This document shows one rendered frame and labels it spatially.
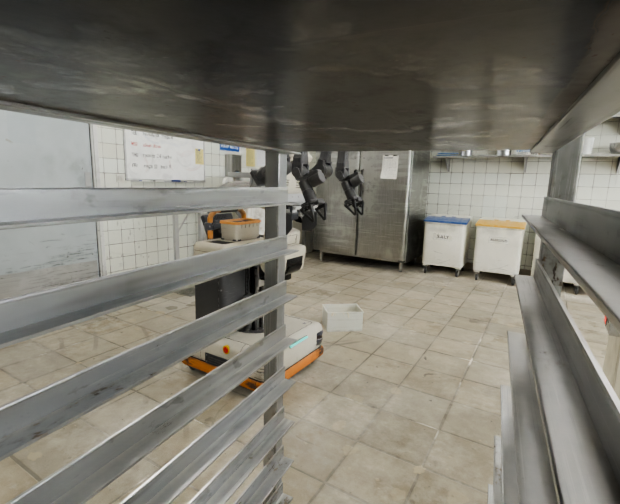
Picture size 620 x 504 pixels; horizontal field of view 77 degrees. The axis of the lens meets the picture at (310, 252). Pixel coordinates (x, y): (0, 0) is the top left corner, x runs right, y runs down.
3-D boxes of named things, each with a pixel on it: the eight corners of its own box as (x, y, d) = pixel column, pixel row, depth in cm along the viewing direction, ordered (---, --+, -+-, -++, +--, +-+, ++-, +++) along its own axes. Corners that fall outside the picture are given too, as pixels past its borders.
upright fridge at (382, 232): (421, 263, 581) (433, 121, 544) (402, 275, 505) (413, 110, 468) (338, 252, 653) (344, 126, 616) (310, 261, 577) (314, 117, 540)
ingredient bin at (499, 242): (469, 280, 487) (475, 219, 473) (476, 271, 541) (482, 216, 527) (517, 287, 460) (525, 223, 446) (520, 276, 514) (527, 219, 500)
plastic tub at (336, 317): (355, 321, 332) (356, 303, 329) (363, 331, 310) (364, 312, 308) (321, 322, 327) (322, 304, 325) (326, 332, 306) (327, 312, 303)
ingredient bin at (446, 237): (418, 273, 519) (423, 216, 505) (429, 265, 574) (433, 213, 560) (461, 279, 493) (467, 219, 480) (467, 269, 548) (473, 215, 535)
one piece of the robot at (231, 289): (192, 346, 234) (188, 207, 219) (251, 320, 280) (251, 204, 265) (234, 360, 217) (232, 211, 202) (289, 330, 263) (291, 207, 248)
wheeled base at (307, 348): (178, 366, 237) (177, 327, 232) (247, 333, 290) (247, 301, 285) (265, 401, 202) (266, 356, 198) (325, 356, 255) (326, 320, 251)
